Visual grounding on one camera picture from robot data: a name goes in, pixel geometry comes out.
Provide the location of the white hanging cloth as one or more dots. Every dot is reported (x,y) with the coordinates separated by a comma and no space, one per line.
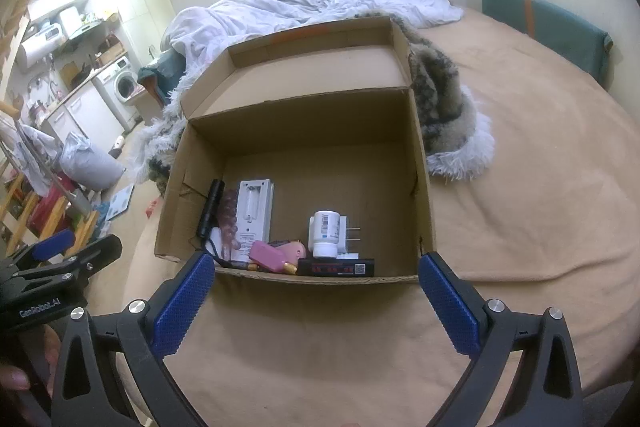
(37,152)

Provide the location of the cardboard box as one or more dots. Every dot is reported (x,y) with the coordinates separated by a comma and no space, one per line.
(320,157)

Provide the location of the fuzzy patterned blanket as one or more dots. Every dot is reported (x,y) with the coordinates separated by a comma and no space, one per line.
(445,107)

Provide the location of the bright pink case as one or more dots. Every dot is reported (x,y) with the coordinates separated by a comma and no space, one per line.
(265,256)

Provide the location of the white kitchen cabinets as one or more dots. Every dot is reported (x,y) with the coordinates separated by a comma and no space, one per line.
(85,117)

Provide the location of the pink toy figure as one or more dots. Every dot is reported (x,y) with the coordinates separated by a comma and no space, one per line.
(294,249)

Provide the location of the wooden chair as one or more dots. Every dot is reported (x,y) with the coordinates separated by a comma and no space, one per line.
(20,212)

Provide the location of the black box with red label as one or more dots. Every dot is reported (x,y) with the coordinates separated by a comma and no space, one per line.
(335,267)

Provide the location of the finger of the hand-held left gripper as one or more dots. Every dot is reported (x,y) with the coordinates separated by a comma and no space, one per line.
(55,244)
(97,254)

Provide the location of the person's grey trousers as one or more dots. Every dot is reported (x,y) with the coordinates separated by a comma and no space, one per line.
(610,407)

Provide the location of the white washing machine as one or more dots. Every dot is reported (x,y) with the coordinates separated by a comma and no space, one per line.
(122,84)

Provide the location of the mauve beaded stick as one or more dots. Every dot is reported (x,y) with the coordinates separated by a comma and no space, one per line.
(230,217)

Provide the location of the white pill bottle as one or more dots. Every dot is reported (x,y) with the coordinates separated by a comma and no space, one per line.
(324,232)

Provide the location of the person's left hand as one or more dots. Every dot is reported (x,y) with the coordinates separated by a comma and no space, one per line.
(12,378)

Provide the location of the white plug adapter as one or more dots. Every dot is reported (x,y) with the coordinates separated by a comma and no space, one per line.
(350,232)

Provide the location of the white kitchen appliance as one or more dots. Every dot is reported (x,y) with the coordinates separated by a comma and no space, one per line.
(71,22)

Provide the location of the white duvet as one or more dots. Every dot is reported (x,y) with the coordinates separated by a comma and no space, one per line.
(320,2)

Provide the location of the white water heater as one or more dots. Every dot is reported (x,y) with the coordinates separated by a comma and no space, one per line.
(40,49)

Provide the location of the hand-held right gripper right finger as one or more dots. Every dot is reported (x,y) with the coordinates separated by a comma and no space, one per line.
(452,304)

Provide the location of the black flashlight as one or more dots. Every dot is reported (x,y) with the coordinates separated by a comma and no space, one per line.
(207,212)

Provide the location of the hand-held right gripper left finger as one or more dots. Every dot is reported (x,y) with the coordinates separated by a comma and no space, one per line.
(182,304)

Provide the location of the teal pillow with orange stripe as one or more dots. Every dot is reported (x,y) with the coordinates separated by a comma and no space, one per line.
(160,77)
(545,27)

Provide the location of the light blue bathroom scale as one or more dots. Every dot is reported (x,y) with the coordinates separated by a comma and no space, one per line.
(120,202)

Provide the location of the small bottle on floor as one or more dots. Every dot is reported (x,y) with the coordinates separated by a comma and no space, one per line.
(118,147)

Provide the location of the white battery charger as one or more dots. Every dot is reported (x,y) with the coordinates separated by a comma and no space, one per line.
(255,212)

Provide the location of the grey stuffed bag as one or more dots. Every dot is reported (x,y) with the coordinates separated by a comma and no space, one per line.
(90,164)

